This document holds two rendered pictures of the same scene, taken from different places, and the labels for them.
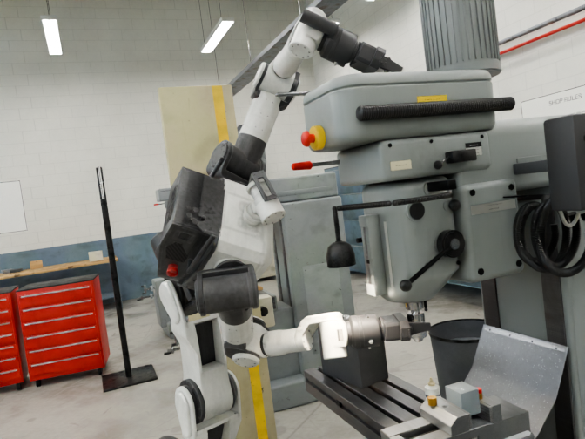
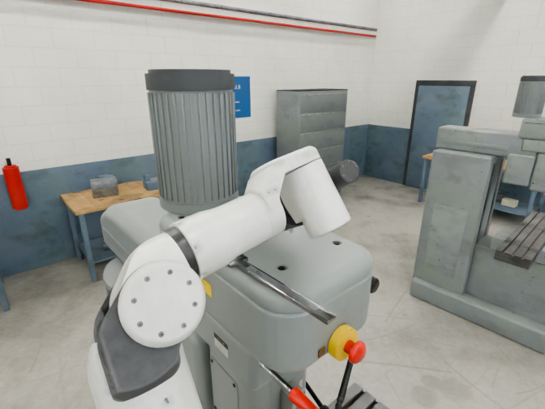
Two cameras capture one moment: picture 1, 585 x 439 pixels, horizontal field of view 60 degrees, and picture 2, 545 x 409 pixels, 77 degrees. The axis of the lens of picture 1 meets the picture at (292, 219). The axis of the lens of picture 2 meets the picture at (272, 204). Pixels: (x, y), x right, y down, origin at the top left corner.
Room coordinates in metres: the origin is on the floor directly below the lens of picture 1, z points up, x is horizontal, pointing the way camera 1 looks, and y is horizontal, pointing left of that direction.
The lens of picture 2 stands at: (1.55, 0.33, 2.19)
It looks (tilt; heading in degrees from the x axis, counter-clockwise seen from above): 20 degrees down; 251
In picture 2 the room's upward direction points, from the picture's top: straight up
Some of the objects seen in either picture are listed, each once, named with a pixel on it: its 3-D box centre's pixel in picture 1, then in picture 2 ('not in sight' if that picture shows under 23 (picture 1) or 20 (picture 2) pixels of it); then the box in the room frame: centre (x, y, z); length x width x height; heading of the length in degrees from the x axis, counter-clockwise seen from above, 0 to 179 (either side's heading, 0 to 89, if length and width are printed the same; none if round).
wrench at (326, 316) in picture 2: (317, 92); (270, 281); (1.40, -0.11, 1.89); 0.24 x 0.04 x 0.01; 113
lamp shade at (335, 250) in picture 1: (339, 253); not in sight; (1.26, -0.11, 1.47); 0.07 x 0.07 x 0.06
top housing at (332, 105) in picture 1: (397, 111); (255, 263); (1.37, -0.31, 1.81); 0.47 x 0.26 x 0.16; 112
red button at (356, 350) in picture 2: (308, 138); (354, 350); (1.27, -0.06, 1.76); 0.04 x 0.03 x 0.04; 22
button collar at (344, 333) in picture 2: (317, 138); (342, 342); (1.28, -0.09, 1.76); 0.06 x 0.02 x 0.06; 22
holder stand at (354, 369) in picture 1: (351, 347); not in sight; (1.76, -0.15, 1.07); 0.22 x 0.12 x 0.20; 33
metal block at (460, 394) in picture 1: (462, 399); not in sight; (1.22, -0.36, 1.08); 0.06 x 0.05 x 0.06; 20
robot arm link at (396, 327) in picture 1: (383, 329); not in sight; (1.36, -0.21, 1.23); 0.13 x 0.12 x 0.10; 1
